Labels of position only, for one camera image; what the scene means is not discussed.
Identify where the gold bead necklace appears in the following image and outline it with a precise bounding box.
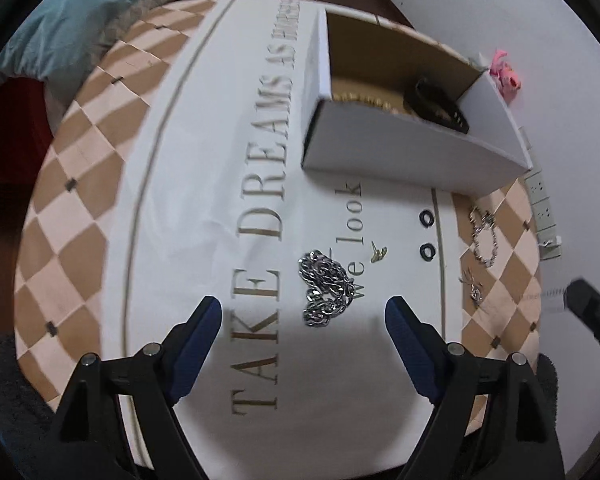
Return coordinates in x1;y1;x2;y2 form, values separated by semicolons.
331;90;407;114

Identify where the silver chain necklace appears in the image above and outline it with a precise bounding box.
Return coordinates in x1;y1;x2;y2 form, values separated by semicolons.
298;249;357;329

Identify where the dark fuzzy cloth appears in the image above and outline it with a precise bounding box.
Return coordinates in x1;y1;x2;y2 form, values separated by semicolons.
0;334;61;480

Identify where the white power strip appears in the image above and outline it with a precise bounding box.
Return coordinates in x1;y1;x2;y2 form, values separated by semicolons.
524;169;564;261

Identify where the black bracelet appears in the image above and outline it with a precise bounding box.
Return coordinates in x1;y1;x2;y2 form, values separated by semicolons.
402;76;469;134

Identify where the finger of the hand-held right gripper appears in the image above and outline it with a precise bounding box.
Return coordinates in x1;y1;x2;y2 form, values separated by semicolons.
564;279;600;349

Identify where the white cardboard box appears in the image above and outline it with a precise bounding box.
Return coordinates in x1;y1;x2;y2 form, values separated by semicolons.
300;7;534;196

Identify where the silver link bracelet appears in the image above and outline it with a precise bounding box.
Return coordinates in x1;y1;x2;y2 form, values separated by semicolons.
467;207;499;267

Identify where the checked printed tablecloth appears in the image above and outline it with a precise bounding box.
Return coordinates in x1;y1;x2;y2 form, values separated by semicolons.
12;0;544;467

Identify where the blue pillow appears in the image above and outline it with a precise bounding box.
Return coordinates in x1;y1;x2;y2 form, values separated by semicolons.
0;0;193;81

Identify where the small silver pendant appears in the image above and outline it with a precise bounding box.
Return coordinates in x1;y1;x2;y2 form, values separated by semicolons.
458;269;486;306

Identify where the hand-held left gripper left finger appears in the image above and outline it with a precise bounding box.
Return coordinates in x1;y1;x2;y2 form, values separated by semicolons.
47;296;224;480

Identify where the pink toy figure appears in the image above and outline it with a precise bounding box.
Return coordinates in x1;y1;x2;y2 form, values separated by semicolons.
489;49;524;99

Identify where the red cloth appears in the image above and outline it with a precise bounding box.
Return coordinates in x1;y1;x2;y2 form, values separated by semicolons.
0;76;57;223

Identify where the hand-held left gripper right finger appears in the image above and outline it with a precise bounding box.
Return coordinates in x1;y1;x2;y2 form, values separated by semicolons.
384;296;566;480

